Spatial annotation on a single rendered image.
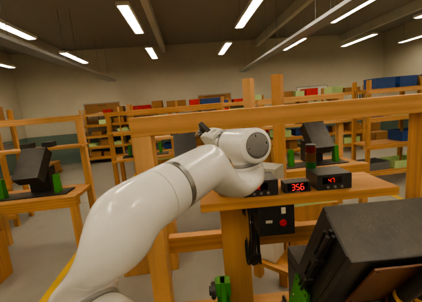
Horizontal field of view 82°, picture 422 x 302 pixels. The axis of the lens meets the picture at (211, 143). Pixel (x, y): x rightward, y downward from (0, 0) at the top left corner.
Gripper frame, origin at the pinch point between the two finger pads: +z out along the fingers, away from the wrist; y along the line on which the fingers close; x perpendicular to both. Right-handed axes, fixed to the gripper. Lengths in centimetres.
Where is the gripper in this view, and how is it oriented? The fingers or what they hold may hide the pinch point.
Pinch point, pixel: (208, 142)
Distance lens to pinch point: 84.9
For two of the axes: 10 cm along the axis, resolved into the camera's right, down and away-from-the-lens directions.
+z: -3.7, -0.3, 9.3
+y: 6.0, 7.5, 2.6
